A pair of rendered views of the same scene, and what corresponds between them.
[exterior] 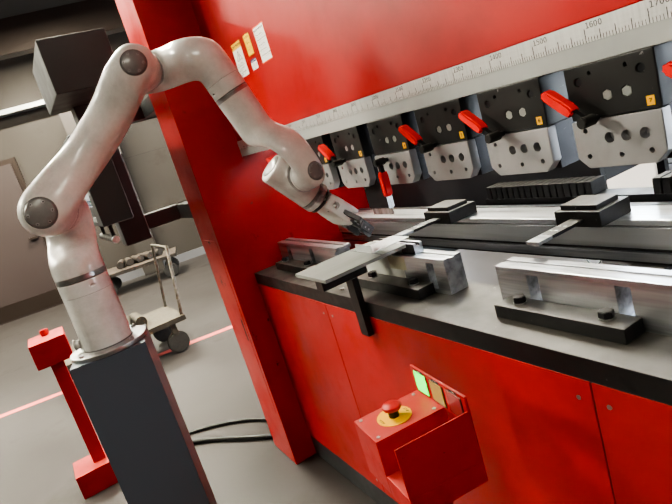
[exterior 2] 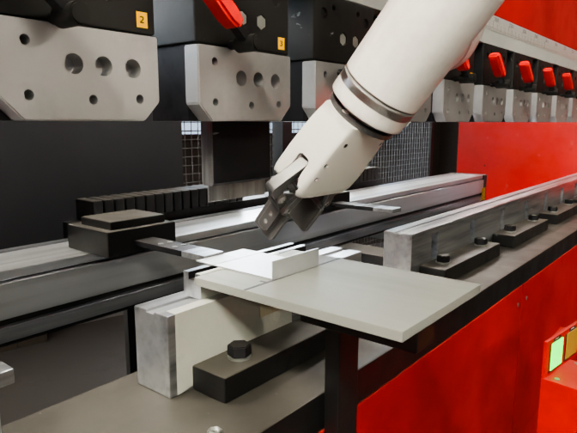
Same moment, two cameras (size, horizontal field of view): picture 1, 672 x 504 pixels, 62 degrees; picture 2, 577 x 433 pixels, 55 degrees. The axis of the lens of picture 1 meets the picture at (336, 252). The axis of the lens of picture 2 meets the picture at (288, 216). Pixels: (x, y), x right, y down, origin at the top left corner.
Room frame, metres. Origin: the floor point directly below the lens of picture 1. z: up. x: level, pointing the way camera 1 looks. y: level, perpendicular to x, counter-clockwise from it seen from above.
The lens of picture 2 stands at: (1.79, 0.49, 1.17)
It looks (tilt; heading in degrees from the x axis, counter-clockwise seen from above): 10 degrees down; 246
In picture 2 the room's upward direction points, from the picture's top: straight up
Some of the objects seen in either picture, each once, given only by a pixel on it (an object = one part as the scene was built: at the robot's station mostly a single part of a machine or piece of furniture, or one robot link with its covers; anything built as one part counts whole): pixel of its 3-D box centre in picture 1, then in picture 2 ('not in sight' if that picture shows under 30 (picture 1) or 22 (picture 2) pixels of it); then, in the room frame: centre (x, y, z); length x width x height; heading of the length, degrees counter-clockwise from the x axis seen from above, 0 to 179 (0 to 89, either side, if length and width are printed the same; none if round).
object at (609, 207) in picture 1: (570, 219); (343, 200); (1.21, -0.53, 1.01); 0.26 x 0.12 x 0.05; 116
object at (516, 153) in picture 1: (528, 124); (440, 80); (1.05, -0.42, 1.26); 0.15 x 0.09 x 0.17; 26
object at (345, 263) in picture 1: (349, 260); (334, 284); (1.50, -0.03, 1.00); 0.26 x 0.18 x 0.01; 116
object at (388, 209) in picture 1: (379, 198); (237, 160); (1.57, -0.16, 1.13); 0.10 x 0.02 x 0.10; 26
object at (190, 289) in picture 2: (397, 245); (250, 267); (1.55, -0.17, 0.98); 0.20 x 0.03 x 0.03; 26
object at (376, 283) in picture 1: (393, 285); (293, 343); (1.51, -0.13, 0.89); 0.30 x 0.05 x 0.03; 26
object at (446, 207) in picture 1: (431, 218); (152, 236); (1.65, -0.30, 1.01); 0.26 x 0.12 x 0.05; 116
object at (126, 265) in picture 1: (129, 253); not in sight; (7.74, 2.74, 0.46); 1.22 x 0.68 x 0.92; 105
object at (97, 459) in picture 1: (76, 406); not in sight; (2.61, 1.45, 0.41); 0.25 x 0.20 x 0.83; 116
